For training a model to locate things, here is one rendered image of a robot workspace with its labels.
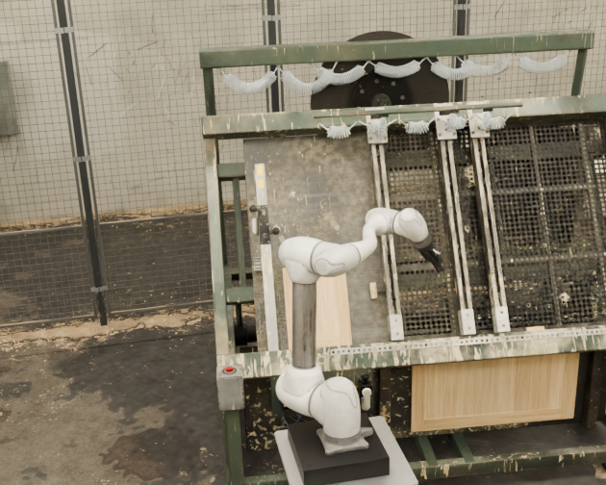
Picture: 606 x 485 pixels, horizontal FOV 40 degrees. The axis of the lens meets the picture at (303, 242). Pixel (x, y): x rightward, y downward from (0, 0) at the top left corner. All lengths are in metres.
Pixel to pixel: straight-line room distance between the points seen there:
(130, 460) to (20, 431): 0.80
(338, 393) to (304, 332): 0.28
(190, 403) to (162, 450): 0.51
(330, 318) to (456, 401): 0.90
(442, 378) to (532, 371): 0.48
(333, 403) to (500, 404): 1.52
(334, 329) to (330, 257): 0.99
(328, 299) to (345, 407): 0.89
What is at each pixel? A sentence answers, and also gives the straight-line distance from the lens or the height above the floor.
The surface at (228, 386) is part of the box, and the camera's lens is 3.89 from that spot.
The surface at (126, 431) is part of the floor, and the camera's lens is 5.30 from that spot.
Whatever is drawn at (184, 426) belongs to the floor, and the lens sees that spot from 5.27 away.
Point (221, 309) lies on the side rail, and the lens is 4.13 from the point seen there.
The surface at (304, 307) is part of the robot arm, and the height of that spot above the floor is 1.39.
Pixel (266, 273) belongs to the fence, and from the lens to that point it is 4.16.
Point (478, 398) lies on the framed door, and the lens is 4.67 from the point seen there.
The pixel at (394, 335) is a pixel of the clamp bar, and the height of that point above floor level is 0.94.
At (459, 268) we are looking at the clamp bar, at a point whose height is 1.20.
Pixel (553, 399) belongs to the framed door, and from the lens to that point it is 4.82.
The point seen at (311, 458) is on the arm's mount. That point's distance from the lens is 3.50.
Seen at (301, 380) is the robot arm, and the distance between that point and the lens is 3.51.
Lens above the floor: 2.88
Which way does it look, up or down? 21 degrees down
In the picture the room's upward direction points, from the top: 2 degrees counter-clockwise
